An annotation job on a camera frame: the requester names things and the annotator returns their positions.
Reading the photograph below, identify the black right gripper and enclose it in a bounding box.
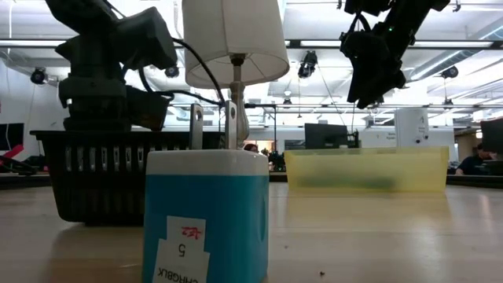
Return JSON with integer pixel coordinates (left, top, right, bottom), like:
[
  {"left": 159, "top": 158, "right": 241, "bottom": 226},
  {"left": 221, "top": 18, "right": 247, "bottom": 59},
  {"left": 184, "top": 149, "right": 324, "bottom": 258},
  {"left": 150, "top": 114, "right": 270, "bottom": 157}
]
[{"left": 339, "top": 28, "right": 408, "bottom": 110}]

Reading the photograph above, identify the yellow translucent plastic bin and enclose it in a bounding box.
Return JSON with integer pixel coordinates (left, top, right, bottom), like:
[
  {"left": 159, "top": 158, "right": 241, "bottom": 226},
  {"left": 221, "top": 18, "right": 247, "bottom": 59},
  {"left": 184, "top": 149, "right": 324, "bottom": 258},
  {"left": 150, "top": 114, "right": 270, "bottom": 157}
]
[{"left": 284, "top": 146, "right": 450, "bottom": 193}]

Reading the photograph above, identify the white pillar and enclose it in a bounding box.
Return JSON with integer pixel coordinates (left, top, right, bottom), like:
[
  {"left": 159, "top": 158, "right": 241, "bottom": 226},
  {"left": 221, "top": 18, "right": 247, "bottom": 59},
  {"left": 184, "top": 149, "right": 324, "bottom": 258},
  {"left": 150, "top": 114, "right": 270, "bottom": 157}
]
[{"left": 394, "top": 107, "right": 431, "bottom": 149}]

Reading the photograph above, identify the blue and white charger plug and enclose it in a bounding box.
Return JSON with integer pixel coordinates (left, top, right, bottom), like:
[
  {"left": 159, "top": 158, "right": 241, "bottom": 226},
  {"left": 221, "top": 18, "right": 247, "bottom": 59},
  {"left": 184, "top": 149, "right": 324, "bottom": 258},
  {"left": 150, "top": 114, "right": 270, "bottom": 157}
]
[{"left": 141, "top": 102, "right": 270, "bottom": 283}]

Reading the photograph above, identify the silver table lamp white shade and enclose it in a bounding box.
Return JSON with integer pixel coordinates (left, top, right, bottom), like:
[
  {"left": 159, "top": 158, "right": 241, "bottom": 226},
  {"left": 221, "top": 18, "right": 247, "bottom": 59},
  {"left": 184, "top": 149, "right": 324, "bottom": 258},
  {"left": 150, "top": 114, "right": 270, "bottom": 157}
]
[{"left": 181, "top": 0, "right": 291, "bottom": 150}]

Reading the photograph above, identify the black slotted plastic basket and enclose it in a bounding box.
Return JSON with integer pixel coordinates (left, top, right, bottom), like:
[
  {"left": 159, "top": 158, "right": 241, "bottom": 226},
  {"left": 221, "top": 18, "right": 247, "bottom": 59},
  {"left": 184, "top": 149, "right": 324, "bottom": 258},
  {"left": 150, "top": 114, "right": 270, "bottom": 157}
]
[{"left": 30, "top": 130, "right": 227, "bottom": 227}]

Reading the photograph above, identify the black background robot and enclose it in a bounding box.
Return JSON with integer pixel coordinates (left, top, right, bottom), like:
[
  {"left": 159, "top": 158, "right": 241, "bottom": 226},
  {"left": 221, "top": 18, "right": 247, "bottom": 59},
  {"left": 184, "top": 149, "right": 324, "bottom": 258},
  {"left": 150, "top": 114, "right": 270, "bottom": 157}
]
[{"left": 268, "top": 148, "right": 287, "bottom": 173}]

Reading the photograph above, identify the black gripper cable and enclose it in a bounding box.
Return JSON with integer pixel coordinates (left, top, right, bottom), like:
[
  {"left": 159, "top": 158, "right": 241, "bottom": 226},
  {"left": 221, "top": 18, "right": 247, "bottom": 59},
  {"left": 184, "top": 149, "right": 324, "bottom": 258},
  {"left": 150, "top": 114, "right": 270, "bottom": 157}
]
[{"left": 137, "top": 37, "right": 227, "bottom": 107}]

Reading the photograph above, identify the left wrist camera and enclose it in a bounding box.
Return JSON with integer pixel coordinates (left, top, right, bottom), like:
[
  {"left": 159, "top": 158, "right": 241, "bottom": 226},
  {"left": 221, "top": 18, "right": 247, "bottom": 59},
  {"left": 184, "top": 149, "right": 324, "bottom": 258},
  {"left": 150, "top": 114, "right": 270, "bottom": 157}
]
[{"left": 112, "top": 6, "right": 178, "bottom": 71}]

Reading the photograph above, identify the red background object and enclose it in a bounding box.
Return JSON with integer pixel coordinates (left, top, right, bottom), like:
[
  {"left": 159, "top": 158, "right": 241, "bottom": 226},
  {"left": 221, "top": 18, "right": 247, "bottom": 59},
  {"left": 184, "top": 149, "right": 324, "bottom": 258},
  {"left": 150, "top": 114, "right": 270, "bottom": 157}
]
[{"left": 0, "top": 144, "right": 25, "bottom": 163}]

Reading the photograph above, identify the black computer monitor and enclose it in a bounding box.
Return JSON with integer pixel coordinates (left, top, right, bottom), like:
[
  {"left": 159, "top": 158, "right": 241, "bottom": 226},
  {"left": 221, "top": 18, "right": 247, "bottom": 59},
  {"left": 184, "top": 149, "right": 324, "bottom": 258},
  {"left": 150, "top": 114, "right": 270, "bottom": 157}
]
[
  {"left": 0, "top": 122, "right": 25, "bottom": 152},
  {"left": 303, "top": 122, "right": 349, "bottom": 150},
  {"left": 479, "top": 117, "right": 503, "bottom": 156}
]

